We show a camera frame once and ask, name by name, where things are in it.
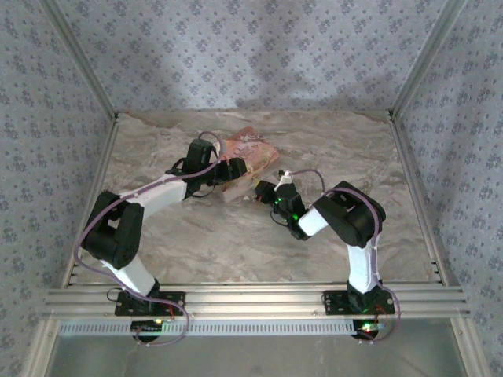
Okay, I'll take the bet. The pink picture book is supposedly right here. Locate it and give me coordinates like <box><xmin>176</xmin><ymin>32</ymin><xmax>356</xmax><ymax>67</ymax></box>
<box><xmin>220</xmin><ymin>126</ymin><xmax>281</xmax><ymax>204</ymax></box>

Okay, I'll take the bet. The right controller board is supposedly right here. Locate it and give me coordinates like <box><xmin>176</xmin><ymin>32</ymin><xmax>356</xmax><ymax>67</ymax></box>
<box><xmin>352</xmin><ymin>320</ymin><xmax>384</xmax><ymax>339</ymax></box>

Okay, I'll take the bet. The controller board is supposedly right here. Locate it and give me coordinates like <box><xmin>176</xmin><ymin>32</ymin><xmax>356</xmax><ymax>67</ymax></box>
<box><xmin>130</xmin><ymin>320</ymin><xmax>165</xmax><ymax>334</ymax></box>
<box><xmin>352</xmin><ymin>320</ymin><xmax>384</xmax><ymax>339</ymax></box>

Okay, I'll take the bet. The left controller board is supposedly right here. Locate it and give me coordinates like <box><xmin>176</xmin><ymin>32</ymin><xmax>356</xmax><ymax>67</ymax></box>
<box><xmin>130</xmin><ymin>320</ymin><xmax>165</xmax><ymax>334</ymax></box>

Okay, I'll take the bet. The aluminium table side rail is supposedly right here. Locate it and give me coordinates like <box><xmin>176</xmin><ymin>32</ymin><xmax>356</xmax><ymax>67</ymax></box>
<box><xmin>61</xmin><ymin>115</ymin><xmax>121</xmax><ymax>287</ymax></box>
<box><xmin>388</xmin><ymin>113</ymin><xmax>450</xmax><ymax>287</ymax></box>

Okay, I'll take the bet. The aluminium cross rail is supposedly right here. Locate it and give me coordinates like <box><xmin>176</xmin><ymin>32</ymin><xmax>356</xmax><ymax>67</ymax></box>
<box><xmin>42</xmin><ymin>284</ymin><xmax>472</xmax><ymax>320</ymax></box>

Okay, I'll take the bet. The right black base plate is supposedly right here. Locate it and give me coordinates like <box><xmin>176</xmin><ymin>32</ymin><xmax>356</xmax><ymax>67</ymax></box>
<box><xmin>322</xmin><ymin>289</ymin><xmax>396</xmax><ymax>316</ymax></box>

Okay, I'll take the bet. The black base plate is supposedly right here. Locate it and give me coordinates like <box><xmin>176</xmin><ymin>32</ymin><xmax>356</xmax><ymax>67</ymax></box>
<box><xmin>322</xmin><ymin>289</ymin><xmax>396</xmax><ymax>316</ymax></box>
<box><xmin>114</xmin><ymin>290</ymin><xmax>187</xmax><ymax>317</ymax></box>

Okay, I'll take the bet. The white slotted cable duct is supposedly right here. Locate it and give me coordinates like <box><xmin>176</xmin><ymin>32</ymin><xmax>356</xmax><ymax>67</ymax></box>
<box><xmin>58</xmin><ymin>318</ymin><xmax>359</xmax><ymax>338</ymax></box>

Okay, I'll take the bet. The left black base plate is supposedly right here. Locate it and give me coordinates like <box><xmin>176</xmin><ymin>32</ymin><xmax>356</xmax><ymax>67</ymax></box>
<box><xmin>114</xmin><ymin>290</ymin><xmax>187</xmax><ymax>317</ymax></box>

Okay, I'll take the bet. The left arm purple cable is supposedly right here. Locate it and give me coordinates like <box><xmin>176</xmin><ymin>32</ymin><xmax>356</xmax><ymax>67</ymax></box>
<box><xmin>73</xmin><ymin>130</ymin><xmax>226</xmax><ymax>349</ymax></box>

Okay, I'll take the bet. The aluminium corner post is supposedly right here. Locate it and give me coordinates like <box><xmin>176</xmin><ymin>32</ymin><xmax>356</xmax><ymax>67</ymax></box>
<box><xmin>388</xmin><ymin>0</ymin><xmax>469</xmax><ymax>121</ymax></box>
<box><xmin>40</xmin><ymin>0</ymin><xmax>120</xmax><ymax>121</ymax></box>

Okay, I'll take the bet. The aluminium frame leg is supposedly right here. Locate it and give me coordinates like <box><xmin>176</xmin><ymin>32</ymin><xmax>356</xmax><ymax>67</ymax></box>
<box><xmin>450</xmin><ymin>317</ymin><xmax>492</xmax><ymax>377</ymax></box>
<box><xmin>19</xmin><ymin>317</ymin><xmax>60</xmax><ymax>377</ymax></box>

